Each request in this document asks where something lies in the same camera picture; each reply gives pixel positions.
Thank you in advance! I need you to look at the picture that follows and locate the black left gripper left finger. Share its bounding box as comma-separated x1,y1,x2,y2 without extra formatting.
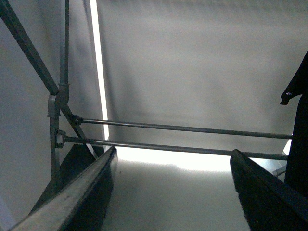
12,147,117,231

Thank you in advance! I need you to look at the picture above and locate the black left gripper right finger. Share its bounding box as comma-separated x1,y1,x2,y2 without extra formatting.
230,149,308,231

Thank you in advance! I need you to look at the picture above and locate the black printed t-shirt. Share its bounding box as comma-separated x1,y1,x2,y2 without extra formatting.
281,55,308,197

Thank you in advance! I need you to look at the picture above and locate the grey metal drying rack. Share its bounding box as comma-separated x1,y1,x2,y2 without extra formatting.
0,0,292,190

